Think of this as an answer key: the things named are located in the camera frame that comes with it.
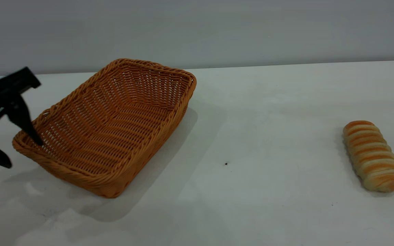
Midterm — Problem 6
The orange woven wicker basket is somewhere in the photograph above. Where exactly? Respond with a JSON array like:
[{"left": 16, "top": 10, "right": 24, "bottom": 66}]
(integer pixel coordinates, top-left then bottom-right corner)
[{"left": 12, "top": 58, "right": 197, "bottom": 199}]

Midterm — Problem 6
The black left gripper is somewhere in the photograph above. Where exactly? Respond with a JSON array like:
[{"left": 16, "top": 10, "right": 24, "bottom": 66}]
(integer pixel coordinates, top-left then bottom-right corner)
[{"left": 0, "top": 67, "right": 44, "bottom": 169}]

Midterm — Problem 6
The striped bread roll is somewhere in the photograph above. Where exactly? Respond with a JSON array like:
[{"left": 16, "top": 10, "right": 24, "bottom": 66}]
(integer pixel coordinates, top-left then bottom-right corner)
[{"left": 343, "top": 120, "right": 394, "bottom": 193}]

